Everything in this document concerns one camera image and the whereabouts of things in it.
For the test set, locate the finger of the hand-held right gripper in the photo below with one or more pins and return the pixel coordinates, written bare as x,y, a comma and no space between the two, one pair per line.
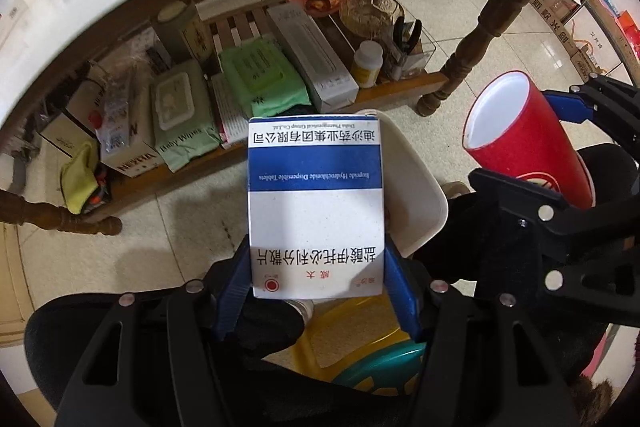
520,202
562,106

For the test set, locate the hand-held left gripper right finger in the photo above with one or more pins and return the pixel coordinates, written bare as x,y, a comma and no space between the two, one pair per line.
402,302

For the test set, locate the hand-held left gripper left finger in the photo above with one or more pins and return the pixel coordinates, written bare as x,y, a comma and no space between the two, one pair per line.
230,307

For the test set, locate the red paper cup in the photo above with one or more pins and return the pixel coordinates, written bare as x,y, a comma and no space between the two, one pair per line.
525,142

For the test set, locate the white and blue medicine box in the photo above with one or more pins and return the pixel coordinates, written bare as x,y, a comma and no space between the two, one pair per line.
315,207

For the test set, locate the cardboard box with orange print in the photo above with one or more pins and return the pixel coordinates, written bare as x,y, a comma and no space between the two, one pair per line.
550,14
590,52

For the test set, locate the yellow teal plastic container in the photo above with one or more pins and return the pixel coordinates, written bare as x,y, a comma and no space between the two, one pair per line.
350,337

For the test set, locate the beige slipper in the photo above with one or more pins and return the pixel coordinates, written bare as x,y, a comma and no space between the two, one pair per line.
455,189

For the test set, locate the person's black pants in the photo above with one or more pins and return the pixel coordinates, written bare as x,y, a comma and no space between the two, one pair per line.
450,247

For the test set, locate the red packet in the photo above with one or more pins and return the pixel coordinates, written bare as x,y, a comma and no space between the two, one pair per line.
631,29

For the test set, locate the wooden table with white top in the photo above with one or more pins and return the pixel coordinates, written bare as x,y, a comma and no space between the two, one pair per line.
480,42

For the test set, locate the clear acrylic organiser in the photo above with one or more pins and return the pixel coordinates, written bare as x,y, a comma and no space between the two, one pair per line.
412,59

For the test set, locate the black pliers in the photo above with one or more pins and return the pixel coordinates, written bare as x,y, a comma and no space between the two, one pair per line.
406,34

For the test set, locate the red and black patterned item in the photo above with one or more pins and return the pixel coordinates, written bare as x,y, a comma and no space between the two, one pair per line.
97,192

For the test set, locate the white box with black print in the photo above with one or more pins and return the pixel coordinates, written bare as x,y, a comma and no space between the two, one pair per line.
125,154

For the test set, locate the white printed booklet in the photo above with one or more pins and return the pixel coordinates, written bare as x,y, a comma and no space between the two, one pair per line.
227,112

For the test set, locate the grey-green wet wipes pack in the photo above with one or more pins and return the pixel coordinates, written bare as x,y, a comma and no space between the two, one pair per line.
180,117

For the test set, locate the yellow-green cloth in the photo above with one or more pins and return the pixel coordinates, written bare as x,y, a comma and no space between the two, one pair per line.
80,177

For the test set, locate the white pill bottle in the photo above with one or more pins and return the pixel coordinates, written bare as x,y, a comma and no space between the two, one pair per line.
366,64

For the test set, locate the glass ashtray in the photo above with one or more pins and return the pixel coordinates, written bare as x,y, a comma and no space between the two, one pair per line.
370,14

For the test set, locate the brown furry cloth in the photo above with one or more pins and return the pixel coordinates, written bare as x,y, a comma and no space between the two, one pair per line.
592,407

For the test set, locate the clear plastic-wrapped packet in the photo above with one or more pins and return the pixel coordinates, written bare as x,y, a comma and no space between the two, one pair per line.
117,117

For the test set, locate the bright green wet wipes pack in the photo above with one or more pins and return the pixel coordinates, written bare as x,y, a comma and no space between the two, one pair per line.
260,82

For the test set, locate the long white box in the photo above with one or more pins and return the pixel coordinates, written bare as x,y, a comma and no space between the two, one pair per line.
310,52

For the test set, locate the cylindrical tin canister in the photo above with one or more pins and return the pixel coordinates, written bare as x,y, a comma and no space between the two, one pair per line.
180,27

